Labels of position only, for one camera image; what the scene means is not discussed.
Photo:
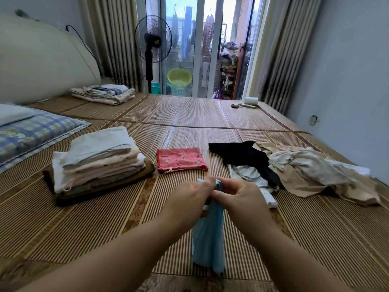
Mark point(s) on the red patterned garment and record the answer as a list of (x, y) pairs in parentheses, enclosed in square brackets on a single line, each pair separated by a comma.
[(181, 159)]

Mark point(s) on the small dark object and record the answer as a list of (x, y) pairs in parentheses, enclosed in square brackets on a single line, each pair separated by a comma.
[(234, 105)]

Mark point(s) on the person's left forearm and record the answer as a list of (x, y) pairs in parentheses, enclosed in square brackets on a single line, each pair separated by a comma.
[(109, 264)]

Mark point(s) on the cluttered balcony shelf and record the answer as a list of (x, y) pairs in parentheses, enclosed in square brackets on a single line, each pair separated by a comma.
[(228, 70)]

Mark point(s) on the bamboo bed mat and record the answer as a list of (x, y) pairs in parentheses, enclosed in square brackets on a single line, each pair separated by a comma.
[(182, 112)]

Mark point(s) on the black red garment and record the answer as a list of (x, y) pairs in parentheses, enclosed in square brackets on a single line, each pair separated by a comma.
[(243, 155)]

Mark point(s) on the light blue garment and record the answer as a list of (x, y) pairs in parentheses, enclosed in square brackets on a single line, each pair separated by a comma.
[(210, 240)]

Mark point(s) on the beige patterned curtain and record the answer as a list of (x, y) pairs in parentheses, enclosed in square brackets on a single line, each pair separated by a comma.
[(292, 51), (115, 39)]

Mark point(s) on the small teal bucket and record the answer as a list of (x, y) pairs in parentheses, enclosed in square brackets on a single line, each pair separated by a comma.
[(156, 88)]

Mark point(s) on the white wall socket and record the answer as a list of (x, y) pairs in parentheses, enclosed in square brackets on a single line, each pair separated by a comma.
[(313, 119)]

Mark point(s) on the white paper roll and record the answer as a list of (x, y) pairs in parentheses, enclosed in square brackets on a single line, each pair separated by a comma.
[(251, 101)]

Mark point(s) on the black standing fan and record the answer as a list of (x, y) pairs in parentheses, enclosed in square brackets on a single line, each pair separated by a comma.
[(152, 39)]

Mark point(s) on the tan beige garment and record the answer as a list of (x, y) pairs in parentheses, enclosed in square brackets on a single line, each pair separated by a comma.
[(310, 170)]

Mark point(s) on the person's left hand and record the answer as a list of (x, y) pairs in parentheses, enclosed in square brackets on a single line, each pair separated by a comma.
[(188, 203)]

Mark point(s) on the sliding glass balcony door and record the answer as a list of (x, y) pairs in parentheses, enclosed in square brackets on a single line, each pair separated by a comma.
[(200, 45)]

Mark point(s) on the blue plaid pillow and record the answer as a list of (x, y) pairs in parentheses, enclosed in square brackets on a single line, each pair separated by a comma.
[(36, 133)]

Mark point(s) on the person's right hand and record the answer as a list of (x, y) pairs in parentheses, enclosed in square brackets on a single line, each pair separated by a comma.
[(243, 206)]

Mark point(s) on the small floral white garment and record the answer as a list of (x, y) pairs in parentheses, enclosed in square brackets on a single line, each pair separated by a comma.
[(352, 167)]

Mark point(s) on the folded striped blanket stack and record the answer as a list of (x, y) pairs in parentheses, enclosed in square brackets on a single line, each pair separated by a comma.
[(103, 94)]

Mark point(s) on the person's right forearm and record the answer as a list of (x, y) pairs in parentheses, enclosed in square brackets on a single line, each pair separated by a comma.
[(298, 264)]

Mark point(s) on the cream padded headboard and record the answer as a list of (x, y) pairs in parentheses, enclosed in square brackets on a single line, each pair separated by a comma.
[(42, 57)]

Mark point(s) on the yellow green basin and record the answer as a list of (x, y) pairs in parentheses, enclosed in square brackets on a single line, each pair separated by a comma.
[(179, 77)]

